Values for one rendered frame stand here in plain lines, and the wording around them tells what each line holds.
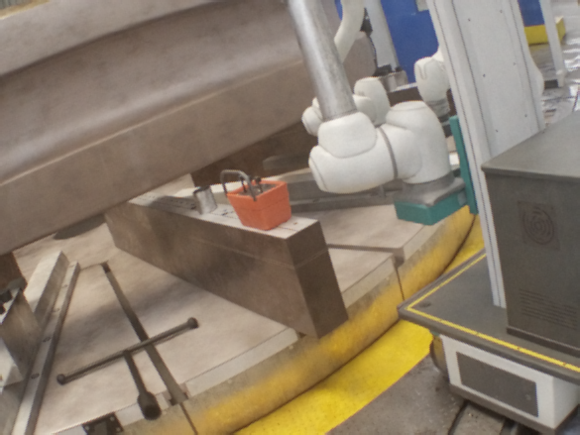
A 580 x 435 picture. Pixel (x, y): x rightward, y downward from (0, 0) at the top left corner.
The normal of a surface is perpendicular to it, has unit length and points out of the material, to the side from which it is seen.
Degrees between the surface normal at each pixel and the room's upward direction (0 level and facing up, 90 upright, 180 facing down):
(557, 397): 90
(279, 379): 90
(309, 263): 90
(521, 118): 90
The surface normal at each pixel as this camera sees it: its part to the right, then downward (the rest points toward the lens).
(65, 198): 0.41, 0.16
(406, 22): -0.50, 0.40
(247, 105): 0.68, 0.03
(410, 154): 0.07, 0.30
